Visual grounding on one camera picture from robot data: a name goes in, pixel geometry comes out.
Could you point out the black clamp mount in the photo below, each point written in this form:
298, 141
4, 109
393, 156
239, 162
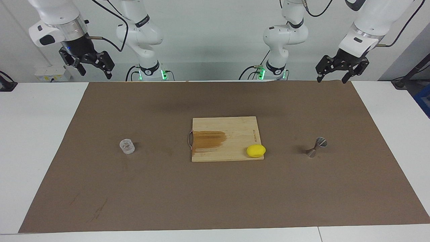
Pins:
6, 85

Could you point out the brown table mat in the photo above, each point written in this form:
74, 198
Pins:
215, 195

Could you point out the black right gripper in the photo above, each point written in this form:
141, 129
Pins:
79, 47

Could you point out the steel double jigger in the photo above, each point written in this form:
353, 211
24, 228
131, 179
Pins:
320, 142

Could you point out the yellow lemon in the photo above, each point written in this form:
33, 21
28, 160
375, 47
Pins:
256, 151

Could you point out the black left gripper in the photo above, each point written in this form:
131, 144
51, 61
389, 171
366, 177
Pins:
349, 58

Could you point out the black stand bracket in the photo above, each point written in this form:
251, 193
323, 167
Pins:
411, 72

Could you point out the wooden cutting board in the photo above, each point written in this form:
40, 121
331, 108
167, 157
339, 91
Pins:
235, 134

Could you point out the white wall socket box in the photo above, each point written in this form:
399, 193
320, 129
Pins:
50, 73

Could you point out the clear glass cup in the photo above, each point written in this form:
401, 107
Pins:
127, 147

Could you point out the blue box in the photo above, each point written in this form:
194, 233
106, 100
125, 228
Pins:
424, 99

